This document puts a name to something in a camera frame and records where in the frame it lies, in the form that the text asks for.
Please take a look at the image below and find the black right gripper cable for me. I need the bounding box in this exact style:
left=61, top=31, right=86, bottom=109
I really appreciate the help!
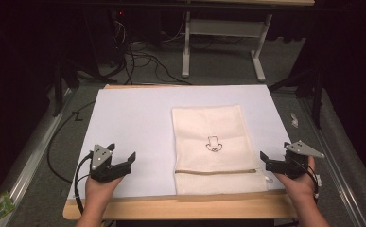
left=292, top=156, right=322, bottom=204

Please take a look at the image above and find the black floor cable bundle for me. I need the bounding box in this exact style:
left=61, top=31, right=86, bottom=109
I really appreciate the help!
left=108, top=18, right=194, bottom=86

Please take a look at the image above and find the small clear plastic piece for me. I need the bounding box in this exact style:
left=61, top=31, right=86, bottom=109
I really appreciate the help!
left=289, top=112, right=300, bottom=129

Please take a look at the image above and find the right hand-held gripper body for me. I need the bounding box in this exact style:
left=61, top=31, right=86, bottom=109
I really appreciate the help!
left=266, top=140, right=325, bottom=181

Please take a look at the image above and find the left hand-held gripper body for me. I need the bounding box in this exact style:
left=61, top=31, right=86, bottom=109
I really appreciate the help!
left=88, top=144, right=133, bottom=183

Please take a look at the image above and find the person's right hand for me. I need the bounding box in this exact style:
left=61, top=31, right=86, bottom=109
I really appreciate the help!
left=272, top=155, right=318, bottom=203

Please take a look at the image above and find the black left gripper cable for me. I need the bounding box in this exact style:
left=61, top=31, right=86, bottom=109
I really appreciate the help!
left=73, top=152, right=94, bottom=216

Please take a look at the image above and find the white zippered mesh laundry bag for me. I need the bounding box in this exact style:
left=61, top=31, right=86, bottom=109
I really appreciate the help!
left=171, top=104, right=275, bottom=196

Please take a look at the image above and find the person's left hand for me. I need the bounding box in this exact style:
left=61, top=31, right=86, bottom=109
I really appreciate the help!
left=84, top=175, right=124, bottom=206

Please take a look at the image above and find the dark computer tower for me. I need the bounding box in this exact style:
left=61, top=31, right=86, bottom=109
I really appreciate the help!
left=84, top=8, right=131, bottom=69

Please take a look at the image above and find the black tripod stand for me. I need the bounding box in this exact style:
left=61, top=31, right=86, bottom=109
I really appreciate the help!
left=51, top=58, right=109, bottom=118
left=268, top=67, right=326, bottom=131

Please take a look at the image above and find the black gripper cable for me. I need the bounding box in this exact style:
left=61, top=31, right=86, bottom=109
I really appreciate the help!
left=292, top=156, right=322, bottom=204
left=73, top=152, right=94, bottom=216

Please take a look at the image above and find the white metal desk frame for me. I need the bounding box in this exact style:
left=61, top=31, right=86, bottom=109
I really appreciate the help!
left=181, top=0, right=316, bottom=83

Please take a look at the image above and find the aluminium floor rail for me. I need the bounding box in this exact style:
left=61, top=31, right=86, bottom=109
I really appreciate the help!
left=0, top=87, right=75, bottom=227
left=298, top=96, right=366, bottom=227

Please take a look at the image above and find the long black floor cable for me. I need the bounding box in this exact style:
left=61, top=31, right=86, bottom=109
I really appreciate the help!
left=46, top=99, right=96, bottom=185

